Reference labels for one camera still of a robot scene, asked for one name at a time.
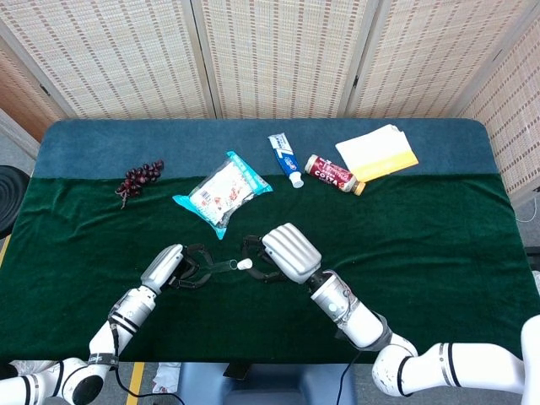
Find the white folded cloth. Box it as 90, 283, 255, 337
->
335, 123, 409, 172

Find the white crumpled paper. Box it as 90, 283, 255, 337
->
151, 363, 181, 394

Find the black round stool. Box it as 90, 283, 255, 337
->
0, 165, 31, 240

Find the small black flat device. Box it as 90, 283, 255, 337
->
222, 363, 251, 381

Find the dark red grape bunch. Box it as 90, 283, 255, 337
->
115, 159, 166, 210

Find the teal-edged clear snack packet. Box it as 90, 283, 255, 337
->
171, 150, 274, 240

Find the woven bamboo folding screen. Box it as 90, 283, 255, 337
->
0, 0, 540, 195

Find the transparent glass test tube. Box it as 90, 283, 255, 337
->
208, 258, 240, 273

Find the blue white toothpaste tube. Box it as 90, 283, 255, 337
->
267, 132, 305, 189

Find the red Costa coffee bottle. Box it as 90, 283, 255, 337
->
304, 154, 367, 197

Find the dark green velvet cloth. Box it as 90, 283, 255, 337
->
0, 171, 540, 365

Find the yellow folded cloth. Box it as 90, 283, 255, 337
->
348, 150, 420, 183

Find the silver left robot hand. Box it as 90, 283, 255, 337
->
140, 242, 214, 295

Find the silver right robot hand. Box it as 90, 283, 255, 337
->
240, 222, 324, 286

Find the blue table cover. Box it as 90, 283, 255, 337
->
32, 118, 500, 181

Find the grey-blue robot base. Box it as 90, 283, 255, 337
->
176, 362, 358, 405

